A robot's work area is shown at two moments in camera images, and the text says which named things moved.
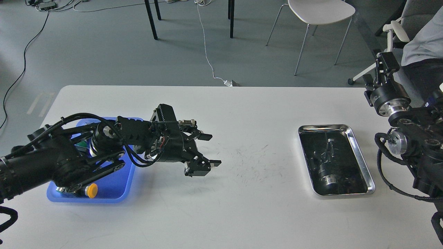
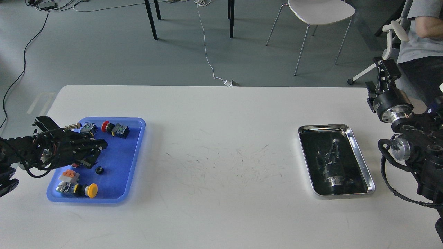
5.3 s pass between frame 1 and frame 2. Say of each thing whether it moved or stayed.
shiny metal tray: stayed
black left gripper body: moved
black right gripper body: stayed
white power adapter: stayed
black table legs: stayed
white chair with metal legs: stayed
